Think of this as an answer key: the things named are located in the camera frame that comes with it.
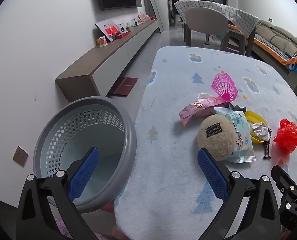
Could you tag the white checked tablecloth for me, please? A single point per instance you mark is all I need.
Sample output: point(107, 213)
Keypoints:
point(238, 15)

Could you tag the red plastic bag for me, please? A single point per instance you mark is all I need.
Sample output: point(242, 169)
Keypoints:
point(288, 135)

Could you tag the grey perforated waste basket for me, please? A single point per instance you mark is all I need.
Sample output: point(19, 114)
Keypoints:
point(128, 140)

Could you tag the white picture frame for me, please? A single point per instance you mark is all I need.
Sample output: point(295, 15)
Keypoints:
point(134, 22)

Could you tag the small photo frame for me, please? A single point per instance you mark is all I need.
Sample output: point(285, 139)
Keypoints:
point(121, 27)

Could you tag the large red family photo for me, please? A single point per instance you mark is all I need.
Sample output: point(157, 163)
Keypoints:
point(109, 30)

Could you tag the yellow plastic lid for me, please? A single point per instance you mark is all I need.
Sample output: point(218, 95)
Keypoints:
point(252, 116)

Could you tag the grey stool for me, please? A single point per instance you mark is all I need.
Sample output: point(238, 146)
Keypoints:
point(232, 40)

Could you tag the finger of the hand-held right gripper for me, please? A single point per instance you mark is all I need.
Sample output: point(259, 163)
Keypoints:
point(283, 178)

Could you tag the grey wrapper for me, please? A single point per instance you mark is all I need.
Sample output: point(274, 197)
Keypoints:
point(238, 108)

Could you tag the blue white wet wipes packet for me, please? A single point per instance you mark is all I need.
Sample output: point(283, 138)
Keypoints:
point(241, 122)

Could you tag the white paper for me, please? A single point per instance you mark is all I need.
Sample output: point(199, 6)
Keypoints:
point(259, 130)

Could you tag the pink picture card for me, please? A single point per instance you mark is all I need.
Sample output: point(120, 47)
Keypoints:
point(143, 18)

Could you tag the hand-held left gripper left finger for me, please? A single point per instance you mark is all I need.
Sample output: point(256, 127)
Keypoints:
point(84, 175)

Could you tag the dark red floor scale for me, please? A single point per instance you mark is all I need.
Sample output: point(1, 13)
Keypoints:
point(124, 86)

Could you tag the orange houndstooth sofa cover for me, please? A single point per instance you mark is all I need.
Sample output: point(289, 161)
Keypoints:
point(271, 46)

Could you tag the pink snack packet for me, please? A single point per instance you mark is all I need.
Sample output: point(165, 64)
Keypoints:
point(196, 110)

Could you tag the long wooden grey cabinet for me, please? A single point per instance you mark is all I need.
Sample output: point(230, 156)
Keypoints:
point(101, 55)

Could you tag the red white paper cup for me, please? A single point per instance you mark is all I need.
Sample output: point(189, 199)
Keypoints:
point(102, 41)

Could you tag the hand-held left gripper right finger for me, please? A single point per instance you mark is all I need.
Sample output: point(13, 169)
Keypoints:
point(211, 172)

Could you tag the pink plastic mesh cup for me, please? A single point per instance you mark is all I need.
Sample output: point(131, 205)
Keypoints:
point(223, 85)

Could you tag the white plastic stool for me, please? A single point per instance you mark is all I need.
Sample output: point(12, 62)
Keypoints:
point(179, 20)

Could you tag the beige plush pouch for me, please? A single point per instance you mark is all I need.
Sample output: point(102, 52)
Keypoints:
point(213, 142)

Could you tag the leaning grey framed mirror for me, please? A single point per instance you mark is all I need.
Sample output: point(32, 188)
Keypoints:
point(153, 5)

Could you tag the flat red box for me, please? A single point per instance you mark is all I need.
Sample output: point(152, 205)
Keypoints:
point(122, 35)

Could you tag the green bottle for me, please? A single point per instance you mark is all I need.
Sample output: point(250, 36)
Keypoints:
point(128, 27)

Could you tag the bronze wall socket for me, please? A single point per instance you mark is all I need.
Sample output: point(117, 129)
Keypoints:
point(20, 156)

